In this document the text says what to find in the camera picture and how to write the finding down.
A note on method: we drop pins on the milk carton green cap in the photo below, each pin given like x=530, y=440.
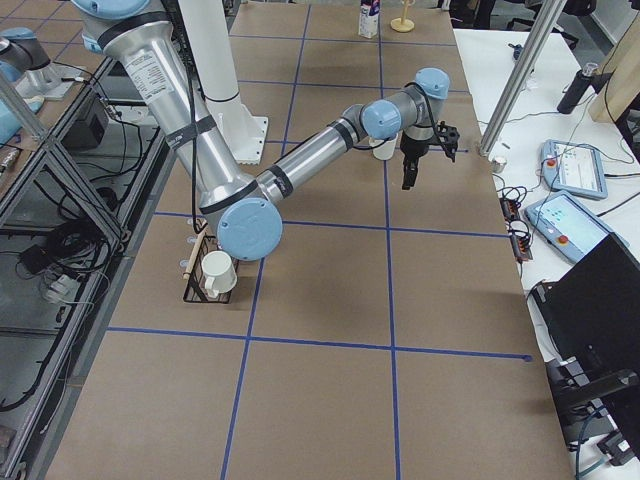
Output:
x=368, y=18

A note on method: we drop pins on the teach pendant far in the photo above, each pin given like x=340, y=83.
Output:
x=574, y=167

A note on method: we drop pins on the white ribbed HOME mug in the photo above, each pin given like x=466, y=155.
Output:
x=383, y=150

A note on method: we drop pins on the teach pendant near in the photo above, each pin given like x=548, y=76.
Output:
x=567, y=225

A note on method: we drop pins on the white HOME mug on rack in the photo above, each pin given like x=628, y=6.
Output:
x=219, y=272

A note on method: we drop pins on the black wire mug rack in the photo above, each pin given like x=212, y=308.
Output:
x=202, y=244

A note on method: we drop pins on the black water bottle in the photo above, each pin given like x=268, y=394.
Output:
x=580, y=83

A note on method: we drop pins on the wooden cup tree stand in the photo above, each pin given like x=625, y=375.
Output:
x=403, y=24

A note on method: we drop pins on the aluminium frame post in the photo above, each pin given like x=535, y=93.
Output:
x=543, y=25

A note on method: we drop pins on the teach pendant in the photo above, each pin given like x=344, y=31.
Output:
x=567, y=225
x=574, y=167

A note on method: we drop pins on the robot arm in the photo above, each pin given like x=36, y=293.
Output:
x=241, y=208
x=29, y=67

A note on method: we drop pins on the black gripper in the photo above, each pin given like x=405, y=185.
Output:
x=412, y=148

